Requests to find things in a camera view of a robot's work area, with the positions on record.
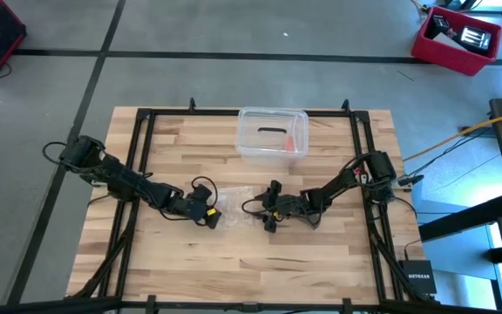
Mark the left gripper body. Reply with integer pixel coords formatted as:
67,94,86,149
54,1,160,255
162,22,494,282
184,183,223,230

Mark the small black device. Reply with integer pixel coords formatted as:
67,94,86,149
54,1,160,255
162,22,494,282
424,14,452,40

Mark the clear plastic storage box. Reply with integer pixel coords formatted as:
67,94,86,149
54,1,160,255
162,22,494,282
235,106,309,169

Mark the black Netgear switch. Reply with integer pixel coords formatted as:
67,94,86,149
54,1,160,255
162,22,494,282
397,259,438,296

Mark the red plastic bin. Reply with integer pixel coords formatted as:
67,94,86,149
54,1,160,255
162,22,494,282
410,5,502,77

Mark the black aluminium table frame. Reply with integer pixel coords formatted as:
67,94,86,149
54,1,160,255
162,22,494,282
0,98,502,314

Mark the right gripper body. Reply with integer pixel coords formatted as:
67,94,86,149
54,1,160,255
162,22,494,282
261,180,304,234

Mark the clear plastic bag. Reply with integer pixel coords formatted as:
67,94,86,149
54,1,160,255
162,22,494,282
214,186,263,229

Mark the black silver device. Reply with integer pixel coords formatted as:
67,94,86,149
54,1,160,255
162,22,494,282
453,24,492,56

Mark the yellow cable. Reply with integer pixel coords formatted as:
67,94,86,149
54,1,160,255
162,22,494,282
402,107,502,162

